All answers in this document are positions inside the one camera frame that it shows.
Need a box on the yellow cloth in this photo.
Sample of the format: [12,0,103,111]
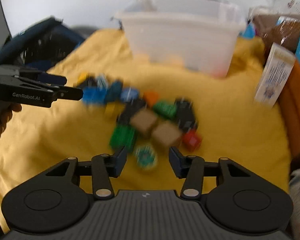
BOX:
[0,29,290,232]

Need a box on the light blue duplo brick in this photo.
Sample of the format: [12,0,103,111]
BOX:
[82,87,107,105]

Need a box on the clear plastic bag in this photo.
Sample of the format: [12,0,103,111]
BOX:
[261,0,300,15]

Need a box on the teal round token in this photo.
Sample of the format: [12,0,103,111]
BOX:
[134,145,157,170]

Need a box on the white milk carton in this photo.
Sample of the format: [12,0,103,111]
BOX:
[254,43,296,107]

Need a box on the person left hand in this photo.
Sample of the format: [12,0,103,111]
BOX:
[0,103,22,137]

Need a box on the translucent white plastic bin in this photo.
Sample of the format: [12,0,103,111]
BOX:
[115,0,247,77]

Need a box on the blue airplane token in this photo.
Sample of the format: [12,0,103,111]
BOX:
[120,87,140,102]

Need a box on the black toy car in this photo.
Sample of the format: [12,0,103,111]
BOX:
[174,98,198,133]

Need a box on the dark blue bag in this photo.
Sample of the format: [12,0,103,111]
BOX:
[0,17,85,71]

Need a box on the orange duplo brick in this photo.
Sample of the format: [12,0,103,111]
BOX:
[143,90,160,108]

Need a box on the green duplo brick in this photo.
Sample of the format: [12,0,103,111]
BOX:
[109,124,138,152]

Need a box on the brown wooden cube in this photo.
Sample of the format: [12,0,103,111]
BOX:
[130,109,159,138]
[151,121,183,153]

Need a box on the orange box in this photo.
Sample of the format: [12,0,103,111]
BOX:
[279,61,300,158]

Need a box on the teal toy figure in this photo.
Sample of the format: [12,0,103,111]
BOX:
[104,80,123,103]

